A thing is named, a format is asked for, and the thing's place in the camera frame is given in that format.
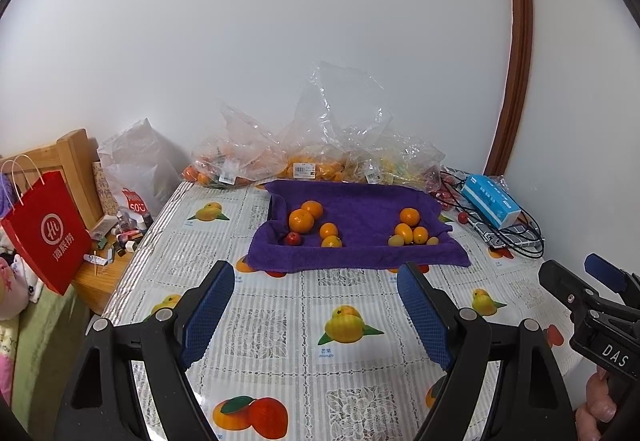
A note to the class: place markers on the patterned paper box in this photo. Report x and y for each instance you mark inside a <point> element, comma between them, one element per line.
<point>103,188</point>

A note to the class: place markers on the dark plaid cloth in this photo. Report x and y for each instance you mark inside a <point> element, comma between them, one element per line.
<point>520,236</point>

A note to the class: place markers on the person's right hand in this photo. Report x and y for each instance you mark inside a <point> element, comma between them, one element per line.
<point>595,413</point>

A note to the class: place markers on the clear bag of oranges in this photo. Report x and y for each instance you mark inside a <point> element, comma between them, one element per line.
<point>325,136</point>

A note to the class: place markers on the pink and white printed cloth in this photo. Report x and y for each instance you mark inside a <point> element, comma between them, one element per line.
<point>12,283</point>

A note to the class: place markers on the wooden nightstand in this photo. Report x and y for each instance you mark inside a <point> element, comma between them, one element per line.
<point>100,278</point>

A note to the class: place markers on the clear bag of tangerines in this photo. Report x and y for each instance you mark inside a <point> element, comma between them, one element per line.
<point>225,161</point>

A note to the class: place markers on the red and white packet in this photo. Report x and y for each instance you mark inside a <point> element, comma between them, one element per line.
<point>134,203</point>

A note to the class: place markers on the white plastic bag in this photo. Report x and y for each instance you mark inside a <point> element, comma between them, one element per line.
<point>140,156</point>

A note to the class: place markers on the red apple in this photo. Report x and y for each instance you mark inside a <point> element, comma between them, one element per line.
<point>293,238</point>

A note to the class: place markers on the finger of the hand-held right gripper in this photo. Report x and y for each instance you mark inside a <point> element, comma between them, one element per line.
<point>567,288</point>
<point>605,271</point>

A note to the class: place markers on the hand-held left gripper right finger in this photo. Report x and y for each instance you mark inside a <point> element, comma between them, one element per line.
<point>425,316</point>

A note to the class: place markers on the clear bag of yellow fruit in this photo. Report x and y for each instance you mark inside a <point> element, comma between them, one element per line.
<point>395,161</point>

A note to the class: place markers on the purple towel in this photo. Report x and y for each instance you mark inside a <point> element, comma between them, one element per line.
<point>362,221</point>

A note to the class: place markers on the brown wooden door frame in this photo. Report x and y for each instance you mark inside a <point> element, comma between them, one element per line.
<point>515,46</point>

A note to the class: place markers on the pile of small cosmetics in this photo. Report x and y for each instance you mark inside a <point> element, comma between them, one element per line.
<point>125,236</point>

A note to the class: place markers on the clear bag of red fruit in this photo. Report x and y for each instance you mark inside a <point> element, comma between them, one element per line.
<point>444,188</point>

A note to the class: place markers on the orange tangerine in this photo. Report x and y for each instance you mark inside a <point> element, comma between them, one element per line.
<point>331,242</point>
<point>410,216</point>
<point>313,207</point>
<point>301,221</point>
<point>403,232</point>
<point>420,235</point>
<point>328,229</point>

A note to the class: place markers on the purple fluffy item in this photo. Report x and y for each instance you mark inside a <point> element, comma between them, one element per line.
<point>4,186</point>

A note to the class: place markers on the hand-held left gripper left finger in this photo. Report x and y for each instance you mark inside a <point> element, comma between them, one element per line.
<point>207,316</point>

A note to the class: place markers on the small yellow fruit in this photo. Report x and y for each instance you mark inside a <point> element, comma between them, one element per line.
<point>433,241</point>
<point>395,240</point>

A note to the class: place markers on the red paper bag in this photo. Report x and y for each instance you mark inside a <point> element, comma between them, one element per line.
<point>47,231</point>

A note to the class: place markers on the green bedsheet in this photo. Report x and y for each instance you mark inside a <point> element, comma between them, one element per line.
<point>47,346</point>

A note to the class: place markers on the small red fruit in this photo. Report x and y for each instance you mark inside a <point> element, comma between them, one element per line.
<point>463,217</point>

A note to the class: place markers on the blue tissue pack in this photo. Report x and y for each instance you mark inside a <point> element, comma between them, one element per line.
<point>490,200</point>

